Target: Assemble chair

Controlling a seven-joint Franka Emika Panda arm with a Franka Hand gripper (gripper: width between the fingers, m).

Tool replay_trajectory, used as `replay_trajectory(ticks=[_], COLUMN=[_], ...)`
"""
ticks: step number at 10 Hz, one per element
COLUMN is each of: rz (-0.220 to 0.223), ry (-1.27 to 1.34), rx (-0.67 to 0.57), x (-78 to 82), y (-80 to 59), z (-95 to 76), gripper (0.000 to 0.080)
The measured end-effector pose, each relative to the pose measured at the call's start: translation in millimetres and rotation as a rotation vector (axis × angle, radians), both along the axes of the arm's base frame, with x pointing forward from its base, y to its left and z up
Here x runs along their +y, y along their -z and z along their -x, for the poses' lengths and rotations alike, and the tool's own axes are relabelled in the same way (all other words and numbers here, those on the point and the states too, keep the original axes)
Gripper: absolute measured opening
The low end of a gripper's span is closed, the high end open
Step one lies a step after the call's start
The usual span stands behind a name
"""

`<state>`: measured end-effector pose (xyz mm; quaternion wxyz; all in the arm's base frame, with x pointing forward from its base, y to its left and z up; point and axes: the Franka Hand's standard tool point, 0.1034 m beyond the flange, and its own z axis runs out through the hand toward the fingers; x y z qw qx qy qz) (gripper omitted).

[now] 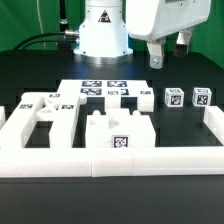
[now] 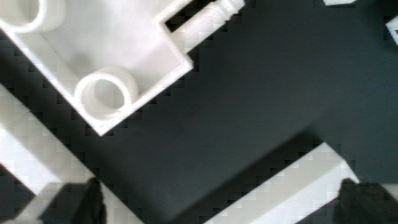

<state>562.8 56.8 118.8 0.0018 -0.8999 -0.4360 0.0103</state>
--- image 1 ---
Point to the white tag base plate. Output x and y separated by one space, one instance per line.
99 88

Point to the white tagged cube right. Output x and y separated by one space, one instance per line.
201 97

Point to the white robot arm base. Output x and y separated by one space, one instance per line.
103 36

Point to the white fence bar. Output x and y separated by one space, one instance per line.
2 116
111 162
214 120

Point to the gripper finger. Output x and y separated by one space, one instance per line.
182 43
156 52

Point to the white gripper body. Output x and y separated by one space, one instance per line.
153 19

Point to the white chair back frame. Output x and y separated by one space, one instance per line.
61 110

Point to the white tagged cube left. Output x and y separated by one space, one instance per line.
174 97

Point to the white chair seat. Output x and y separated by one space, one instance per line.
119 128

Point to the white right fence bar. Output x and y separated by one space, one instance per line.
214 120

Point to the white left fence bar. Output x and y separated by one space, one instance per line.
2 116

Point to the white front fence bar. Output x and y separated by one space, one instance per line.
111 162

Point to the white tagged cube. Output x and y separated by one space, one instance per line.
201 97
174 97

